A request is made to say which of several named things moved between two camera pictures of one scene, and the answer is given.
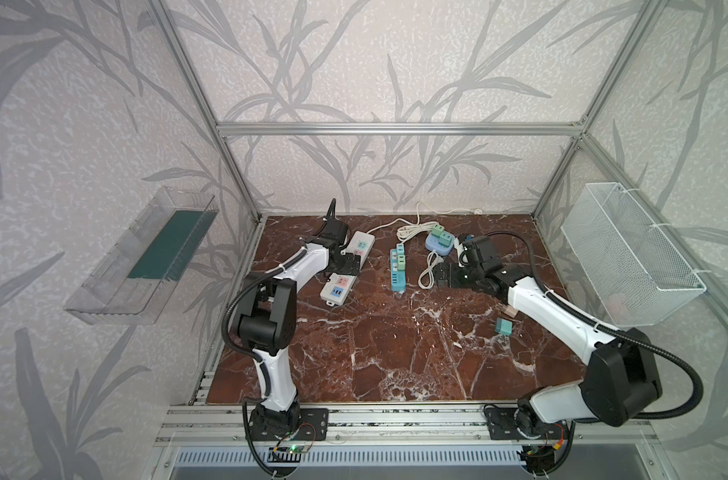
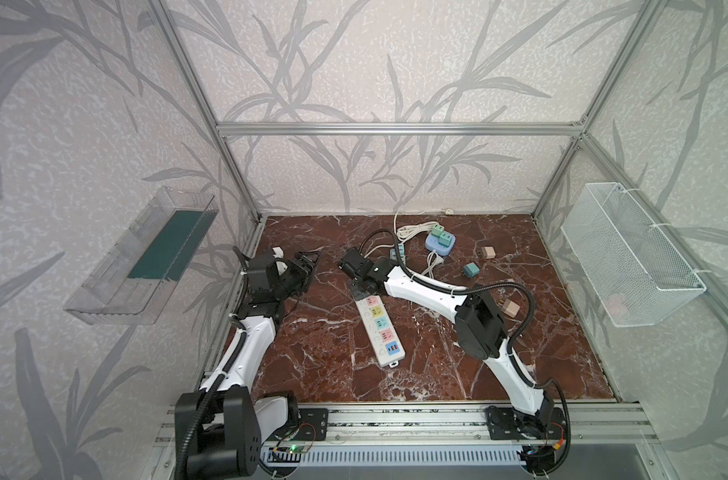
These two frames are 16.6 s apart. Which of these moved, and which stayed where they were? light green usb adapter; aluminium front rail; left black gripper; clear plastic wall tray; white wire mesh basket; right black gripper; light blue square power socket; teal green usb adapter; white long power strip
Moved: right black gripper; left black gripper; white long power strip
Stayed: white wire mesh basket; teal green usb adapter; light blue square power socket; light green usb adapter; clear plastic wall tray; aluminium front rail
